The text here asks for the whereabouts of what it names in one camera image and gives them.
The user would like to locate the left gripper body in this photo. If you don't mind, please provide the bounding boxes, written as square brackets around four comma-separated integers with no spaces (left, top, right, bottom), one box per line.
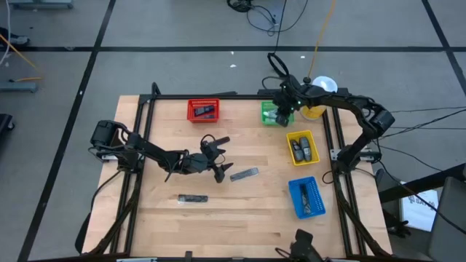
[183,152,226,183]

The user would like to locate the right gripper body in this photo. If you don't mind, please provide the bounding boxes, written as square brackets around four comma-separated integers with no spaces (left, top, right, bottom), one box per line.
[272,84,304,127]

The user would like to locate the grey silver remote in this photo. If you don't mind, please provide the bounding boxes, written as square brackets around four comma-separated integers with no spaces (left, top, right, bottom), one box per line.
[229,167,260,182]

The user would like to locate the dark blue toiletry packet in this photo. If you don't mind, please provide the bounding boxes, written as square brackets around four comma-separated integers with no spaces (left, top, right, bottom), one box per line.
[194,105,216,117]

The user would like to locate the red plastic basket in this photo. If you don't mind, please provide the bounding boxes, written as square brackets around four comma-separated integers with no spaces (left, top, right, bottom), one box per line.
[186,98,221,124]

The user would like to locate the yellow plastic basket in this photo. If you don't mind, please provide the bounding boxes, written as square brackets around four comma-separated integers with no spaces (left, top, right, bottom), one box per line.
[286,130,320,167]

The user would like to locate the blue plastic basket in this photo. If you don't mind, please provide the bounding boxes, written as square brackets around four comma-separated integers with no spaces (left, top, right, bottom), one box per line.
[288,176,327,221]

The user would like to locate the green plastic basket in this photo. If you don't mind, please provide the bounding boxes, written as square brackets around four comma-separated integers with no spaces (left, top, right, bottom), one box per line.
[261,100,295,127]

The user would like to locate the yellow wipes canister white lid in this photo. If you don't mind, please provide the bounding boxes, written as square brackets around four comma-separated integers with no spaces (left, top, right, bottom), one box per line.
[300,75,339,121]

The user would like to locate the black device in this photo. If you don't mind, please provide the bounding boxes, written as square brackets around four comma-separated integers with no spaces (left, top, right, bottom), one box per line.
[275,228,328,262]

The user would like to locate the black beam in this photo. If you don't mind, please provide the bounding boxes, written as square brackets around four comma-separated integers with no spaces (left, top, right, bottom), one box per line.
[378,162,466,205]

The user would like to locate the black caster base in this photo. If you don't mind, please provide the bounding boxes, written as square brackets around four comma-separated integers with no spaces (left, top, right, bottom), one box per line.
[384,209,412,239]

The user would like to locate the grey stand foot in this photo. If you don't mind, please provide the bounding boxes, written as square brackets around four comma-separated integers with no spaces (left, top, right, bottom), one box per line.
[7,0,74,10]
[0,82,39,94]

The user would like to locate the black floor object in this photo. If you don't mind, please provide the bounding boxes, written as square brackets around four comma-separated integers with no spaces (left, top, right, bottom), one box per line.
[0,113,15,134]

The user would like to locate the grey chair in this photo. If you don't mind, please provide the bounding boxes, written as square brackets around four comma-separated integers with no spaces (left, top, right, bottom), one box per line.
[427,176,466,262]

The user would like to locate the person's shoe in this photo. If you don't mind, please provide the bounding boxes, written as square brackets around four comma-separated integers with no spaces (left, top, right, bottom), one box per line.
[0,32,30,47]

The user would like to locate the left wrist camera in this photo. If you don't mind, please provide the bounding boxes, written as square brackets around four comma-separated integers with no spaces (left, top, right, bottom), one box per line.
[199,140,218,157]

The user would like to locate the black aluminium table frame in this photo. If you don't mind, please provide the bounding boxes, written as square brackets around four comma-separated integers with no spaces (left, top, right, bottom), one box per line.
[74,82,393,262]

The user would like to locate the coiled black cable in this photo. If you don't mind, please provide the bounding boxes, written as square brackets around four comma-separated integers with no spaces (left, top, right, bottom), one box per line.
[266,52,291,88]

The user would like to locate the thin black looped cable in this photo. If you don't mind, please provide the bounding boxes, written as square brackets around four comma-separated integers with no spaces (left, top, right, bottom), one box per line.
[246,0,310,37]

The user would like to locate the yellow cable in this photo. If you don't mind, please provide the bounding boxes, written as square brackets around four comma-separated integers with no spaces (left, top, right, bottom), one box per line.
[307,0,338,79]
[0,33,44,83]

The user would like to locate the straight black cable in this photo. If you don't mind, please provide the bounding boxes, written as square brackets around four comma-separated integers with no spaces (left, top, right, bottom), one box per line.
[275,0,288,55]

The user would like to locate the black cable bundle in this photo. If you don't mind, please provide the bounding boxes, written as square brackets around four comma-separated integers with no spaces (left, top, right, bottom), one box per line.
[226,0,254,13]

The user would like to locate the thick black cable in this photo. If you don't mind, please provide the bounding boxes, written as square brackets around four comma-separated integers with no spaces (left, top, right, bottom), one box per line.
[378,159,466,234]

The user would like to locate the white cable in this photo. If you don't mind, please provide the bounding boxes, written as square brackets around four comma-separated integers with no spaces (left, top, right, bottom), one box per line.
[0,0,12,66]

